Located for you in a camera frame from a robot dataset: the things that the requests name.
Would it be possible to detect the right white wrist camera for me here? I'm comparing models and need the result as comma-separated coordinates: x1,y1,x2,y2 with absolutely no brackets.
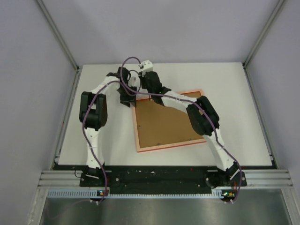
138,60,153,76

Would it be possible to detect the corner aluminium post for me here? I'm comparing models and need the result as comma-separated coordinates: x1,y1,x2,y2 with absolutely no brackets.
242,0,287,69
34,0,79,71

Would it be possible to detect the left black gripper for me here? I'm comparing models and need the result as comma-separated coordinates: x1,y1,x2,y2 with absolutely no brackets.
117,85,137,108

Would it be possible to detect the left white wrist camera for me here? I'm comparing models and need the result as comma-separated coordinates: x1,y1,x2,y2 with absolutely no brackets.
131,77,137,85

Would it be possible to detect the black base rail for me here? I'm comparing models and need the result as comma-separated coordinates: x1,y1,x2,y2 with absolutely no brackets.
52,165,247,194

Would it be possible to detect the red picture frame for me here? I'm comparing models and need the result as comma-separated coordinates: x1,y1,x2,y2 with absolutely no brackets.
132,97,206,153

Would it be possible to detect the right corner aluminium post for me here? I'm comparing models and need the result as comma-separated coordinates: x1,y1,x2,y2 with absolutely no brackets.
242,0,287,69

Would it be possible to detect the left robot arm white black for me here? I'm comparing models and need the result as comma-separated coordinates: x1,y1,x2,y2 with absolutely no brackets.
79,67,138,186

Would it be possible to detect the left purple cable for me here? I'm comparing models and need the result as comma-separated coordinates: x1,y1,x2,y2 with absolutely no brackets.
81,68,141,204

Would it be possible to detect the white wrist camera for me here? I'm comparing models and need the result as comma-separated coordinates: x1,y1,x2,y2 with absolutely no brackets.
131,77,137,85
138,60,153,76

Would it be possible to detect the grey slotted cable duct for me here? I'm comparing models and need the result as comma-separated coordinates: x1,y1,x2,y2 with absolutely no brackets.
46,188,234,200

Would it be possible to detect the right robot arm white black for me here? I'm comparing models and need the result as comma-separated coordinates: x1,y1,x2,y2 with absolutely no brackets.
138,71,243,186

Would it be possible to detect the left corner aluminium post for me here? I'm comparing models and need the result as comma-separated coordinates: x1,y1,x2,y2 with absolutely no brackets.
34,0,79,71

